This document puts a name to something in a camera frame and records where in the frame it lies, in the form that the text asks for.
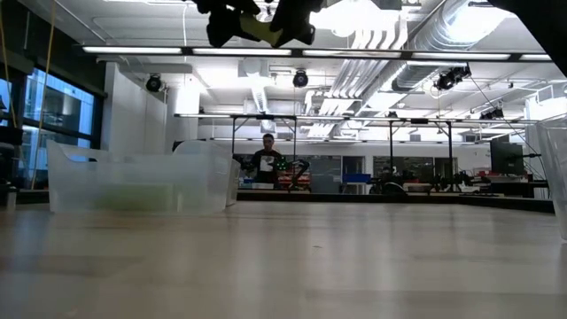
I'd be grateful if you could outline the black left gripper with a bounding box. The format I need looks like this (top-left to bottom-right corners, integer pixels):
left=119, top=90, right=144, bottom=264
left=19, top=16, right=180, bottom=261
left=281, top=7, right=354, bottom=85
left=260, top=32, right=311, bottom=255
left=192, top=0, right=324, bottom=49

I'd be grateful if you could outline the green rectangular block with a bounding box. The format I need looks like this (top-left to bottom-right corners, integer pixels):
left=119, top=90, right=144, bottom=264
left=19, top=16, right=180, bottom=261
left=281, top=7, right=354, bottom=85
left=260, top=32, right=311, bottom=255
left=93, top=183, right=178, bottom=212

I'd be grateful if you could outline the black ceiling light bar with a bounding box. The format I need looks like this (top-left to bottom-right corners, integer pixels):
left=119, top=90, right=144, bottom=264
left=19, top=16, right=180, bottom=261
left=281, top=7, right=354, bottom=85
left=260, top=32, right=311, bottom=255
left=81, top=43, right=555, bottom=63

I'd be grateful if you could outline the person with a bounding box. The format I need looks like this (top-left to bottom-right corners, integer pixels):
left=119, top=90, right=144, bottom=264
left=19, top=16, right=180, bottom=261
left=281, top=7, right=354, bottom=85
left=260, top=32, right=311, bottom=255
left=251, top=132, right=284, bottom=185

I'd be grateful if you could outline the grey translucent plastic bin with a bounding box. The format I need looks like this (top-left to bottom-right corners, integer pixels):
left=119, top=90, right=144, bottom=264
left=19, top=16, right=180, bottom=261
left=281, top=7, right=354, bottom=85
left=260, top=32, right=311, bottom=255
left=227, top=158, right=242, bottom=208

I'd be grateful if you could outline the black ceiling spotlight cluster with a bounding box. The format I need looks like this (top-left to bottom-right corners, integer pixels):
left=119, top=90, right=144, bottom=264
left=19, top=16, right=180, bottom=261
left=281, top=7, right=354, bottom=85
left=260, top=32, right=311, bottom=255
left=432, top=64, right=473, bottom=92

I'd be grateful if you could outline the large glass window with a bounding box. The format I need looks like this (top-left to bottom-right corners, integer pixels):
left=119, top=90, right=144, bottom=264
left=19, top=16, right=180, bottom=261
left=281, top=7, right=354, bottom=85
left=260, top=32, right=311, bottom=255
left=0, top=66, right=97, bottom=150

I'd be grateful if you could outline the black monitor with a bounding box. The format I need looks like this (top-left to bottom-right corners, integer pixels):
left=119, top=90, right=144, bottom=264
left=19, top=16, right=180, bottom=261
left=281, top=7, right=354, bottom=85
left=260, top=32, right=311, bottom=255
left=489, top=140, right=525, bottom=176

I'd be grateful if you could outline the white cup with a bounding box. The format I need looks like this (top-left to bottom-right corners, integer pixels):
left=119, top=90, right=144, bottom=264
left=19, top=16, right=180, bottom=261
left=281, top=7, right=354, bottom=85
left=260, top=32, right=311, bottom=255
left=4, top=185, right=19, bottom=212

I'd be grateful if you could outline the black aluminium table frame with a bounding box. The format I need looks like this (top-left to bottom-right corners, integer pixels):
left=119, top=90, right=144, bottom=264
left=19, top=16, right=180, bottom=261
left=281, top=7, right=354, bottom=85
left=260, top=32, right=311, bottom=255
left=237, top=189, right=557, bottom=214

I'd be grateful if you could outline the yellow cable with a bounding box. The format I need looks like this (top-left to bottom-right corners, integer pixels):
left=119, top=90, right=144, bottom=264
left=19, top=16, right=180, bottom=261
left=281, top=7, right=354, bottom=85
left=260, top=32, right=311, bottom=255
left=29, top=0, right=57, bottom=191
left=0, top=0, right=18, bottom=129

